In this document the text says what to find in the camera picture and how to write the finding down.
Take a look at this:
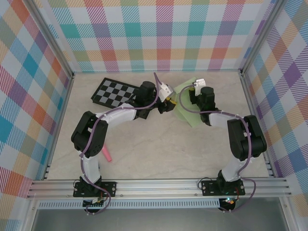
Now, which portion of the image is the light green paper box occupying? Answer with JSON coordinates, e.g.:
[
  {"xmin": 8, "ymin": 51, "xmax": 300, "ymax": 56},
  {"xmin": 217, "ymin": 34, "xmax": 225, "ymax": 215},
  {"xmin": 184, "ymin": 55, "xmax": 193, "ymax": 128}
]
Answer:
[{"xmin": 173, "ymin": 76, "xmax": 202, "ymax": 128}]

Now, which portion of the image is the black and grey chessboard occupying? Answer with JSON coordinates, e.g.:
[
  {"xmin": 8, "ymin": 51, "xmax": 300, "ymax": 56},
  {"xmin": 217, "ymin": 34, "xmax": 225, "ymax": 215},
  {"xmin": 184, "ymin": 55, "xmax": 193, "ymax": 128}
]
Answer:
[{"xmin": 90, "ymin": 77, "xmax": 150, "ymax": 120}]

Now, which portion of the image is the pink marker pen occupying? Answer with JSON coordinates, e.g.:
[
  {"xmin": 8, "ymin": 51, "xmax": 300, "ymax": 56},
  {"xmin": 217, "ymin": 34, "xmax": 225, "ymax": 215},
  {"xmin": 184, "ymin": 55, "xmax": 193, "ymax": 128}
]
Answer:
[{"xmin": 101, "ymin": 144, "xmax": 113, "ymax": 162}]

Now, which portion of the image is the small electronics board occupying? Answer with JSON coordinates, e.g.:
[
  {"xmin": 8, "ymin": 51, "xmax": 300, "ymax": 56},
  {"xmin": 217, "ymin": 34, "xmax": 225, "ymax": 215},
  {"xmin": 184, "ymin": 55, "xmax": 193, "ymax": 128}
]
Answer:
[
  {"xmin": 221, "ymin": 196, "xmax": 238, "ymax": 207},
  {"xmin": 83, "ymin": 197, "xmax": 107, "ymax": 208}
]

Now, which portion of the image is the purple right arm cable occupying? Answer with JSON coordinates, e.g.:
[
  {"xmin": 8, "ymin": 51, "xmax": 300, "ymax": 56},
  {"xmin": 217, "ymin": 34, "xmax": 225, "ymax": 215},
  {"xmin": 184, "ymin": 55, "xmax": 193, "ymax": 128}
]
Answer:
[{"xmin": 179, "ymin": 83, "xmax": 256, "ymax": 214}]

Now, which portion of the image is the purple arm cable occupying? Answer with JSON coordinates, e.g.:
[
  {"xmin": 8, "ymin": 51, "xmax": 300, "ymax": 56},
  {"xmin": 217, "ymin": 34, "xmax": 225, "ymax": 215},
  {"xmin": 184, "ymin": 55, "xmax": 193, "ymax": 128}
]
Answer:
[
  {"xmin": 179, "ymin": 83, "xmax": 256, "ymax": 214},
  {"xmin": 79, "ymin": 72, "xmax": 161, "ymax": 215}
]

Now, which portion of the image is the aluminium frame post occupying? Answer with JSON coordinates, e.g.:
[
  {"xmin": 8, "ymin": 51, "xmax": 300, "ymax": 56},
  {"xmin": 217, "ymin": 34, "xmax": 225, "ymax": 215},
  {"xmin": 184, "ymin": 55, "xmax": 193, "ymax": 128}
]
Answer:
[
  {"xmin": 240, "ymin": 0, "xmax": 288, "ymax": 77},
  {"xmin": 28, "ymin": 0, "xmax": 74, "ymax": 79}
]

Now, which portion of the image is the aluminium frame cross rail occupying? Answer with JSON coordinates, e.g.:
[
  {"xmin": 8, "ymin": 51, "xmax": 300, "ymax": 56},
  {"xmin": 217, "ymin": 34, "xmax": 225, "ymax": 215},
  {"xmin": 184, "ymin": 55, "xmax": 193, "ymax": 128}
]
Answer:
[{"xmin": 26, "ymin": 178, "xmax": 293, "ymax": 199}]

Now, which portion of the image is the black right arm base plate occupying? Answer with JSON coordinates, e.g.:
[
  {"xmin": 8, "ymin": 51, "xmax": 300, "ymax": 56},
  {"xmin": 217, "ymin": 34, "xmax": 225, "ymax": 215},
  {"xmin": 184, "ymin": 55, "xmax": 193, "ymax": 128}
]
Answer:
[{"xmin": 201, "ymin": 180, "xmax": 245, "ymax": 197}]

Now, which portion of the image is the aluminium frame side rail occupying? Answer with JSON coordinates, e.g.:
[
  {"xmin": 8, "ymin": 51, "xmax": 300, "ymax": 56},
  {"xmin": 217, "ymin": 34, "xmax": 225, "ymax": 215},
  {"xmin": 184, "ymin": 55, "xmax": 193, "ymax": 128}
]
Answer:
[
  {"xmin": 42, "ymin": 73, "xmax": 75, "ymax": 180},
  {"xmin": 240, "ymin": 72, "xmax": 275, "ymax": 179}
]

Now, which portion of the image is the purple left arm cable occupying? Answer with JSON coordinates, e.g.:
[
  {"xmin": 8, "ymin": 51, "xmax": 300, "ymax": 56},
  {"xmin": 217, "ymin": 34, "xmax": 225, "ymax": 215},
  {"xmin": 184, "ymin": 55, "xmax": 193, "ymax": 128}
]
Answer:
[{"xmin": 79, "ymin": 72, "xmax": 161, "ymax": 215}]

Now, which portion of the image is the perforated metal cable tray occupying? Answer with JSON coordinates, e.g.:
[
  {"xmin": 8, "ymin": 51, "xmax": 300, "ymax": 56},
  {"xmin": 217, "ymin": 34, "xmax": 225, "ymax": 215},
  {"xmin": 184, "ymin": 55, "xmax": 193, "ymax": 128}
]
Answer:
[{"xmin": 38, "ymin": 201, "xmax": 221, "ymax": 209}]

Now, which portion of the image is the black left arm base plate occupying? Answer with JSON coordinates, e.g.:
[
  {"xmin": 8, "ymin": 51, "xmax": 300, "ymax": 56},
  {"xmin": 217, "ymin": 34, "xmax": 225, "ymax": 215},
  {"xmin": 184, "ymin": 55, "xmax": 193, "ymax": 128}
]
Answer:
[{"xmin": 73, "ymin": 180, "xmax": 118, "ymax": 198}]

